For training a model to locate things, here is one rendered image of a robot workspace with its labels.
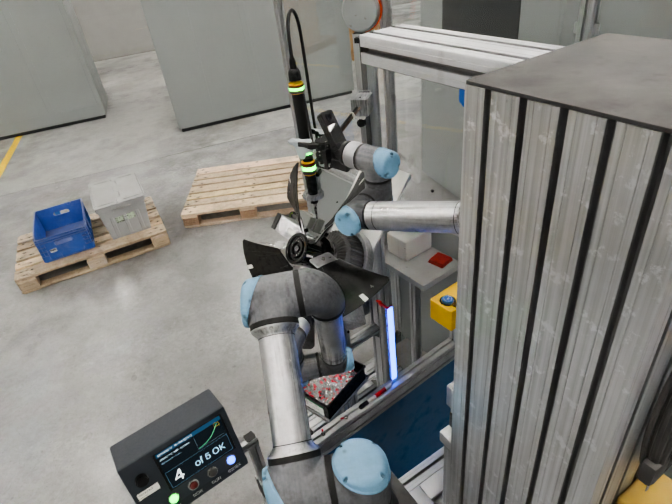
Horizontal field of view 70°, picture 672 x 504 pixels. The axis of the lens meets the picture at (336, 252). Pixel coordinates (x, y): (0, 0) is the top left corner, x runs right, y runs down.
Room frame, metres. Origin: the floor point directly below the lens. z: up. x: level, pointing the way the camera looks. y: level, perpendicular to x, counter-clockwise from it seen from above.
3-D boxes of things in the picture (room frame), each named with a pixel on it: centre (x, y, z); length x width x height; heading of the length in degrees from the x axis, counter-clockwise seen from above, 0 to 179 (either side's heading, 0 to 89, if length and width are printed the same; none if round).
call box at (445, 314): (1.26, -0.39, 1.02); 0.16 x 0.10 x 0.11; 122
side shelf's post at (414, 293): (1.80, -0.35, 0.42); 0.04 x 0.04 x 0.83; 32
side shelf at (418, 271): (1.80, -0.35, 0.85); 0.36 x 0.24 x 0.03; 32
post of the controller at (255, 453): (0.82, 0.30, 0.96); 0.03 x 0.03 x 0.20; 32
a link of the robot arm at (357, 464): (0.58, 0.02, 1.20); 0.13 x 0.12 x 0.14; 94
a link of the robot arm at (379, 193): (1.19, -0.13, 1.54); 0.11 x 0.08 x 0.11; 142
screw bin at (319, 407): (1.15, 0.08, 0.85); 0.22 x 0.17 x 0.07; 137
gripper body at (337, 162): (1.32, -0.04, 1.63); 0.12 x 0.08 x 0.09; 42
